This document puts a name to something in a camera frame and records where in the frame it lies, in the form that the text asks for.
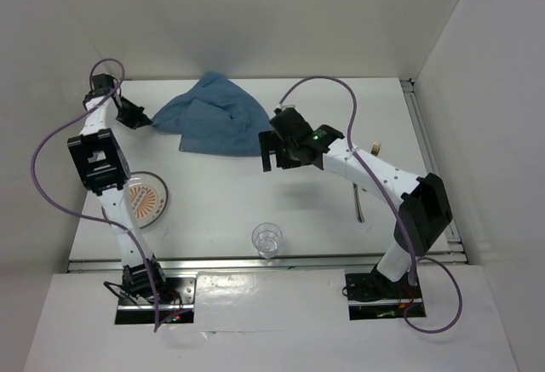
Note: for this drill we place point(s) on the dark handled knife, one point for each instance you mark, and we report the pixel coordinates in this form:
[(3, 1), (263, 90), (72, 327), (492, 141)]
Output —
[(357, 204)]

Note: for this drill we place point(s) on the orange patterned plate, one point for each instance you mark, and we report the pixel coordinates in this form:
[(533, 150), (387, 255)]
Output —
[(149, 197)]

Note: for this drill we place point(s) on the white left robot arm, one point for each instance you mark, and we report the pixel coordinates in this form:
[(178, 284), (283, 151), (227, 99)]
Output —
[(104, 171)]

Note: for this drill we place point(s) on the aluminium right side rail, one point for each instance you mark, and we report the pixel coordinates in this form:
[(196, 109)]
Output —
[(408, 87)]

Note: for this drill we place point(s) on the aluminium front rail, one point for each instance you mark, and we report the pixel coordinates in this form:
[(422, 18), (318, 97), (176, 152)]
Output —
[(455, 255)]

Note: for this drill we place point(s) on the blue cloth placemat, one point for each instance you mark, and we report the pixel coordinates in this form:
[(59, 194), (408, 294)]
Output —
[(214, 117)]

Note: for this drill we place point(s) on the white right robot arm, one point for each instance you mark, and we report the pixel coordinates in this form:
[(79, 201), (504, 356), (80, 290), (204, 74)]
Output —
[(419, 203)]

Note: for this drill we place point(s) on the gold fork dark handle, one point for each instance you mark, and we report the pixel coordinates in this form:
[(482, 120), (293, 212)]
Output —
[(376, 148)]

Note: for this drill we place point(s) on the aluminium rail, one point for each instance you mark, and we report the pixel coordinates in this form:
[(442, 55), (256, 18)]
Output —
[(455, 255), (408, 87)]

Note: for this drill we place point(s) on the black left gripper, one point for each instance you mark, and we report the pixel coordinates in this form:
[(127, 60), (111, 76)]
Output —
[(138, 117)]

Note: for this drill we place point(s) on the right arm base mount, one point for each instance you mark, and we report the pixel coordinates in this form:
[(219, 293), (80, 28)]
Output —
[(369, 297)]

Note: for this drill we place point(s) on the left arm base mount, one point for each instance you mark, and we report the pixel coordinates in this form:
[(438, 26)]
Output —
[(160, 299)]

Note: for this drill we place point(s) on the clear plastic cup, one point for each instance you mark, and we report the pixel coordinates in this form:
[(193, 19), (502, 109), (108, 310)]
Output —
[(267, 238)]

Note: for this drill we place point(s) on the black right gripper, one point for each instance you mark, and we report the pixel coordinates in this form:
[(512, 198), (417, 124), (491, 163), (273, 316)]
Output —
[(267, 142)]

